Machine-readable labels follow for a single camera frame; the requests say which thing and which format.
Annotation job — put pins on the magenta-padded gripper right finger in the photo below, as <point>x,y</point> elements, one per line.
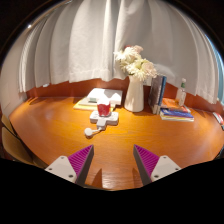
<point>164,166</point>

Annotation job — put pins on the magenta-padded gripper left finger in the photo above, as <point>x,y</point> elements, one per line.
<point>63,167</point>

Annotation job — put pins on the red and white charger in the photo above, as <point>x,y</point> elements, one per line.
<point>103,109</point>

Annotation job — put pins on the blue flat book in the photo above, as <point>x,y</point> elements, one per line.
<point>176,114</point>

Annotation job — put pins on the tan chair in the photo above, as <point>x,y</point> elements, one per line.
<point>13,146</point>

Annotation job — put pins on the thin yellow book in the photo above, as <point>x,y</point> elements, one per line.
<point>81,107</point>

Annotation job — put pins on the orange flat book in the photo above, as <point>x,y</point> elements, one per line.
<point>171,103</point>

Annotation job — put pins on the white power strip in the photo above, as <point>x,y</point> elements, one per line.
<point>113,118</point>

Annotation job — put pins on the thin cream book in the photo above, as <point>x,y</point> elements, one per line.
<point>88,101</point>

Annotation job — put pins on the red flat book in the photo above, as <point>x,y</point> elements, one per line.
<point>218,118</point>

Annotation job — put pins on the clear plastic bottle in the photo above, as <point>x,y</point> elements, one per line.
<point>181,95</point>

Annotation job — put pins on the white ceramic vase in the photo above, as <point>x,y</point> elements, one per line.
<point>134,98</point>

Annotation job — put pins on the blue upright book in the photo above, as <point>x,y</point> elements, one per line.
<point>162,91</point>

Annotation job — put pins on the thick white book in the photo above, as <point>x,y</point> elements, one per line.
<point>106,95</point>

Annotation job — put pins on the white flower bouquet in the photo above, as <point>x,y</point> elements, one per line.
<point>138,65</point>

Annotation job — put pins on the white curtain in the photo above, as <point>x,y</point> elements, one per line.
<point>83,40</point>

